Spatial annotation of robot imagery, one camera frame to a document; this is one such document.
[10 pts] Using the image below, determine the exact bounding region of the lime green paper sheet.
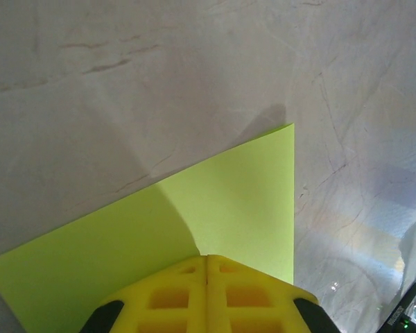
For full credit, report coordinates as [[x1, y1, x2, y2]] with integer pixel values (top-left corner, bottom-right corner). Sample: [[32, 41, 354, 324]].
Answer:
[[0, 123, 296, 333]]

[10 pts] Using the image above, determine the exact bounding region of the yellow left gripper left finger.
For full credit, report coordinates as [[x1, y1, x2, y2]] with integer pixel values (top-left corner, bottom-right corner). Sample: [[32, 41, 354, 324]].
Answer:
[[79, 255, 208, 333]]

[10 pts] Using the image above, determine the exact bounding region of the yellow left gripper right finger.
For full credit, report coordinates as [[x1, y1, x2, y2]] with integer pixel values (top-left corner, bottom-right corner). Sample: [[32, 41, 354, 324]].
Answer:
[[207, 255, 340, 333]]

